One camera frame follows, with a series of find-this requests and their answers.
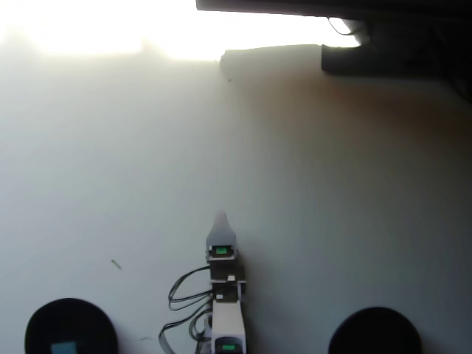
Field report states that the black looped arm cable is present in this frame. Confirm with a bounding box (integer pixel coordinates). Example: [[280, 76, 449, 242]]
[[167, 265, 214, 312], [158, 308, 215, 352]]

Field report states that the black round bowl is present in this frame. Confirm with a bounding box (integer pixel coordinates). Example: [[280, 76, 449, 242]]
[[24, 297, 119, 354], [327, 306, 423, 354]]

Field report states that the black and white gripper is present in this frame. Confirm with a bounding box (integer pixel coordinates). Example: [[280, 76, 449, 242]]
[[205, 210, 241, 263]]

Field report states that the blue cube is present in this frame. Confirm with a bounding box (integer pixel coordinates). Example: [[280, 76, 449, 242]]
[[50, 341, 77, 354]]

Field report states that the black box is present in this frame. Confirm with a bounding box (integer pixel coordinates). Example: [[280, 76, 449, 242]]
[[320, 16, 472, 80]]

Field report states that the thin black cable loop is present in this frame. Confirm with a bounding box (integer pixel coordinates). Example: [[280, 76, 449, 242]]
[[327, 15, 357, 37]]

